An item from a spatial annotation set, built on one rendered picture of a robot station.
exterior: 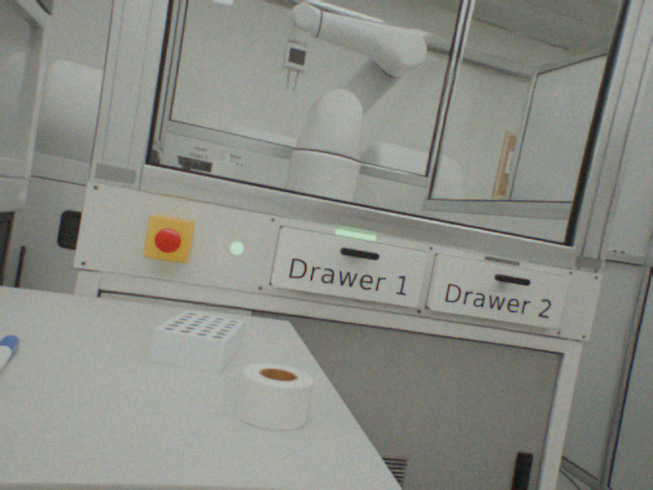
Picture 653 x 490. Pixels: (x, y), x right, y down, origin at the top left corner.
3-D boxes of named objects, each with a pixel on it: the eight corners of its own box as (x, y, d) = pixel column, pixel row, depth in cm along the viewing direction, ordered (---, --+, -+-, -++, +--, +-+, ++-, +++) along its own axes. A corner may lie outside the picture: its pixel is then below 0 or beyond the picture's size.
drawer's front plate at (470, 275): (558, 330, 112) (569, 277, 112) (429, 309, 105) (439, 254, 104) (553, 327, 114) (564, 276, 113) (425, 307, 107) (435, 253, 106)
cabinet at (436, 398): (530, 720, 121) (596, 342, 116) (-21, 755, 95) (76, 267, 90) (381, 477, 212) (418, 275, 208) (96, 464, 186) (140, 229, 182)
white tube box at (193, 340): (220, 373, 62) (225, 341, 62) (147, 361, 62) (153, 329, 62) (240, 347, 74) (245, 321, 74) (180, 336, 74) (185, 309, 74)
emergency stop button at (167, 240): (178, 255, 87) (183, 230, 87) (152, 251, 86) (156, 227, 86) (179, 253, 90) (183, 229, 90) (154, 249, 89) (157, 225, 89)
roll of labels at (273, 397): (292, 437, 48) (300, 394, 48) (222, 417, 50) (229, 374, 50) (315, 413, 55) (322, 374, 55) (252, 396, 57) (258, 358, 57)
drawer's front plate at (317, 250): (417, 307, 104) (428, 252, 104) (270, 286, 97) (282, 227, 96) (414, 305, 106) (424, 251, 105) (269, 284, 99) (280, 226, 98)
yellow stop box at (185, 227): (187, 264, 90) (194, 222, 89) (141, 258, 88) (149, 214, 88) (188, 261, 95) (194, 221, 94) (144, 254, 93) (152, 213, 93)
